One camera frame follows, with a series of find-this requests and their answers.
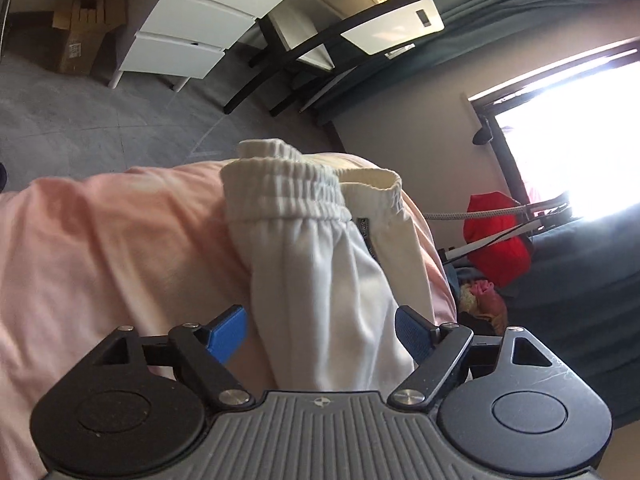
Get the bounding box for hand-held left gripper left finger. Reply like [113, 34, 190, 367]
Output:
[94, 304, 254, 411]

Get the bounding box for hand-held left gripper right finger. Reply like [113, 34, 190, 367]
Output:
[389, 304, 557, 409]

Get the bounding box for white pants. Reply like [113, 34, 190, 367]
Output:
[220, 139, 437, 393]

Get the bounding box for red bag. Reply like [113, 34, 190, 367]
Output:
[462, 191, 535, 289]

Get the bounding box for white and black rod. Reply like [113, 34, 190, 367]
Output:
[439, 217, 543, 263]

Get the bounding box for pink blanket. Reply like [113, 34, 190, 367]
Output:
[0, 152, 459, 480]

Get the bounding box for dark blue cloth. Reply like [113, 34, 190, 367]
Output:
[492, 217, 640, 427]

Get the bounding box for black clip lamp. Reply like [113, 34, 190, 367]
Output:
[472, 115, 495, 147]

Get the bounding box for window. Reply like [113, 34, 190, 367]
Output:
[465, 39, 640, 223]

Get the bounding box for white side table black legs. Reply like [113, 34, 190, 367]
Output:
[249, 11, 337, 72]

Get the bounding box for black and white chair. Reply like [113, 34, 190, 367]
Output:
[222, 0, 446, 117]

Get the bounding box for white drawer chest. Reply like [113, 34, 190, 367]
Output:
[110, 0, 302, 93]

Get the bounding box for dark green curtain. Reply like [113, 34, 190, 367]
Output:
[299, 0, 640, 127]

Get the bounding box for cardboard box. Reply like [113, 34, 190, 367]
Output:
[51, 0, 129, 76]

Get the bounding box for grey braided cable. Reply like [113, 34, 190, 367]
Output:
[425, 202, 572, 222]

